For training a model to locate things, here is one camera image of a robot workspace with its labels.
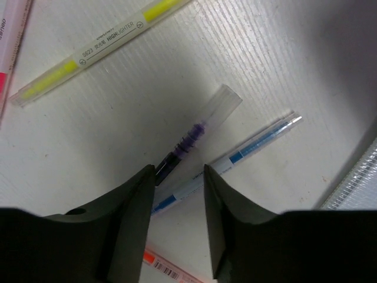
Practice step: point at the clear document folder with papers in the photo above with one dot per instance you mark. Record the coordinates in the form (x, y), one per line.
(357, 191)

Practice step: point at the light blue pen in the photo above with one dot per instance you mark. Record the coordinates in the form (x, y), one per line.
(226, 162)

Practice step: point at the pink highlighter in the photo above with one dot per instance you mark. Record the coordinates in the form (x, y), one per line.
(13, 23)

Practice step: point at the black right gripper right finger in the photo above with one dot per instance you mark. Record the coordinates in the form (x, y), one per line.
(249, 243)

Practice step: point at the orange highlighter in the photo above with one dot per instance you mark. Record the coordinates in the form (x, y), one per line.
(167, 268)

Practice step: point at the yellow highlighter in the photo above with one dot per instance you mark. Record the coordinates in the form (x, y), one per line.
(96, 50)

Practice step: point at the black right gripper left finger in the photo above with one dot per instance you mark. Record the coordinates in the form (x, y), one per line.
(100, 241)

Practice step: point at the purple gel pen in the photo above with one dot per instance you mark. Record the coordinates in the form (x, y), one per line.
(222, 104)

